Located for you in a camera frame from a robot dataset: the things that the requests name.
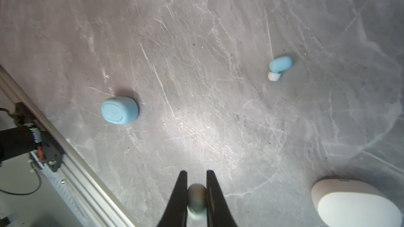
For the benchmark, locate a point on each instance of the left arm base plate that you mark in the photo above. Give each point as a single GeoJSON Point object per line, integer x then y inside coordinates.
{"type": "Point", "coordinates": [52, 152]}

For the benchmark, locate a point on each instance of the blue earbud centre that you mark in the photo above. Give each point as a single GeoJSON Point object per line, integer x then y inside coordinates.
{"type": "Point", "coordinates": [278, 65]}

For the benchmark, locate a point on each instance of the blue earbud charging case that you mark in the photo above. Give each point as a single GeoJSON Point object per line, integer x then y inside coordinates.
{"type": "Point", "coordinates": [120, 110]}

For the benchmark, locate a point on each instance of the white earbud charging case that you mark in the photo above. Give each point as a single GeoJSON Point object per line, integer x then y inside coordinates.
{"type": "Point", "coordinates": [351, 203]}

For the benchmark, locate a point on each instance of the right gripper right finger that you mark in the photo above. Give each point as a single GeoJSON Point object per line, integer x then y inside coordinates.
{"type": "Point", "coordinates": [218, 212]}

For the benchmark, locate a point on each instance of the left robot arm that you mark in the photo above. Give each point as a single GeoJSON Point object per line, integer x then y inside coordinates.
{"type": "Point", "coordinates": [17, 141]}

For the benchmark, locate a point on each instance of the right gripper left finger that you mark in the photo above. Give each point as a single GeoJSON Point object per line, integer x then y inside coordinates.
{"type": "Point", "coordinates": [175, 214]}

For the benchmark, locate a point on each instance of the green earbud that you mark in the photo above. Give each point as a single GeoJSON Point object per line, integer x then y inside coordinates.
{"type": "Point", "coordinates": [196, 202]}

